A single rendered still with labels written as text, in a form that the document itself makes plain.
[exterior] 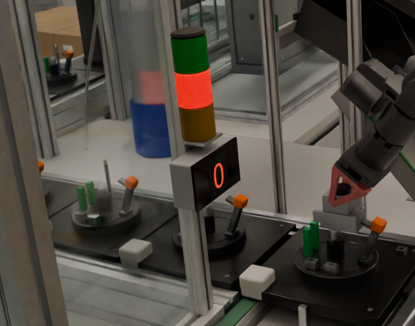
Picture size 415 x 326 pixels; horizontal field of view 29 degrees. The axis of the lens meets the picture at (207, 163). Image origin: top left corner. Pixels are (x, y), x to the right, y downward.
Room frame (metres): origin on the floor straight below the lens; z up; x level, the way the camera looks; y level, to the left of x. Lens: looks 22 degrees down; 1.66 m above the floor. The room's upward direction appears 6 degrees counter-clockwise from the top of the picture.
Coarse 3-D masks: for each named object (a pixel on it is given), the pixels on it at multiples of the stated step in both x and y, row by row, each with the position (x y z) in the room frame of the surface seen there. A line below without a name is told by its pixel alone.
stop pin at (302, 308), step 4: (300, 304) 1.10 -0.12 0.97; (300, 308) 1.09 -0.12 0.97; (304, 308) 1.08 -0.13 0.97; (308, 308) 1.09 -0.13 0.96; (300, 312) 1.09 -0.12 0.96; (304, 312) 1.08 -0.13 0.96; (308, 312) 1.09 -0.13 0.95; (300, 316) 1.09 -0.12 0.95; (304, 316) 1.08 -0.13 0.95; (308, 316) 1.09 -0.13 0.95; (300, 320) 1.09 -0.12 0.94; (304, 320) 1.08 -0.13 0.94; (308, 320) 1.09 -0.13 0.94; (300, 324) 1.09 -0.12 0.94; (304, 324) 1.08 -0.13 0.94; (308, 324) 1.09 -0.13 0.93
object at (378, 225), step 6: (366, 222) 1.16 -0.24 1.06; (372, 222) 1.15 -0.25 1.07; (378, 222) 1.14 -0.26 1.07; (384, 222) 1.15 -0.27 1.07; (372, 228) 1.15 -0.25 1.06; (378, 228) 1.14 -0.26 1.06; (384, 228) 1.15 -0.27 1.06; (372, 234) 1.15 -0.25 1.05; (378, 234) 1.15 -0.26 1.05; (372, 240) 1.15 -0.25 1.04; (366, 246) 1.15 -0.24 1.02; (372, 246) 1.15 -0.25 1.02; (366, 252) 1.15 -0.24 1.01; (366, 258) 1.16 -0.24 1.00
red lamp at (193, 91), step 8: (200, 72) 1.09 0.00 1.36; (208, 72) 1.09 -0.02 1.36; (176, 80) 1.09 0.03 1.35; (184, 80) 1.08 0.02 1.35; (192, 80) 1.08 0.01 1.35; (200, 80) 1.08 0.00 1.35; (208, 80) 1.09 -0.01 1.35; (176, 88) 1.10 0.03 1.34; (184, 88) 1.08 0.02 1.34; (192, 88) 1.08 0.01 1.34; (200, 88) 1.08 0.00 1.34; (208, 88) 1.09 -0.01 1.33; (184, 96) 1.08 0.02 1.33; (192, 96) 1.08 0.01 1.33; (200, 96) 1.08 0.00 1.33; (208, 96) 1.09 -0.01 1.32; (184, 104) 1.09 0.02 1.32; (192, 104) 1.08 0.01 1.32; (200, 104) 1.08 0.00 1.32; (208, 104) 1.09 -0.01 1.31
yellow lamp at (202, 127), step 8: (184, 112) 1.09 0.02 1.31; (192, 112) 1.08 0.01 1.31; (200, 112) 1.08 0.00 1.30; (208, 112) 1.09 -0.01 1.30; (184, 120) 1.09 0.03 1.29; (192, 120) 1.08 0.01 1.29; (200, 120) 1.08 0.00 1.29; (208, 120) 1.09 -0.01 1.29; (184, 128) 1.09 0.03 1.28; (192, 128) 1.08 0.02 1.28; (200, 128) 1.08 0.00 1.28; (208, 128) 1.08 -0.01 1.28; (184, 136) 1.09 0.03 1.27; (192, 136) 1.08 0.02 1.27; (200, 136) 1.08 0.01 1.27; (208, 136) 1.08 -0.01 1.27
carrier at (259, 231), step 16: (208, 208) 1.33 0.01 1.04; (208, 224) 1.32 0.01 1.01; (224, 224) 1.36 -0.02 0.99; (240, 224) 1.35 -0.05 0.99; (256, 224) 1.38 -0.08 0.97; (272, 224) 1.37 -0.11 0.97; (288, 224) 1.37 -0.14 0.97; (208, 240) 1.30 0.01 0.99; (224, 240) 1.30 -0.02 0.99; (240, 240) 1.30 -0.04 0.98; (256, 240) 1.32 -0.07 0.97; (272, 240) 1.31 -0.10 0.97; (208, 256) 1.27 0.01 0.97; (224, 256) 1.27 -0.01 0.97; (240, 256) 1.26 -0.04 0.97; (256, 256) 1.26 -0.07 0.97; (224, 272) 1.21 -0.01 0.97; (240, 272) 1.21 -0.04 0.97
